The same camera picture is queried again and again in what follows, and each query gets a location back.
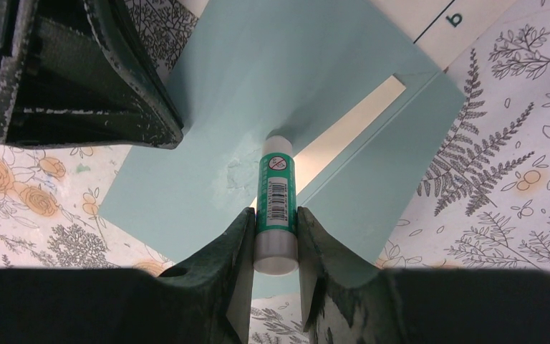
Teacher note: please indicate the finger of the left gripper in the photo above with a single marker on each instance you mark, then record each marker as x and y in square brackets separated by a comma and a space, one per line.
[74, 74]

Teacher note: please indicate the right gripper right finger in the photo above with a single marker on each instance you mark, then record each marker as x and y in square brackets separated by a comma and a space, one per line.
[345, 299]

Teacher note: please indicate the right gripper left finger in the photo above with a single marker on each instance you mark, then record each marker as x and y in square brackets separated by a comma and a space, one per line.
[206, 298]

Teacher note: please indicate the small green white peg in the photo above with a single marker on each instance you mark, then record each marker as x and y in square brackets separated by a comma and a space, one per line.
[275, 246]

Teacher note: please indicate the grey-blue envelope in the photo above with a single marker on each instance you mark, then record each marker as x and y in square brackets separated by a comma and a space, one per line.
[176, 201]

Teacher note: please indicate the floral patterned table mat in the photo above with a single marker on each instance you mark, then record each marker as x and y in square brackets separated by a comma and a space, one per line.
[464, 165]

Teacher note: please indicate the green white chessboard mat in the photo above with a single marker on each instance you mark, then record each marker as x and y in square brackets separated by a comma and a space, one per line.
[314, 38]

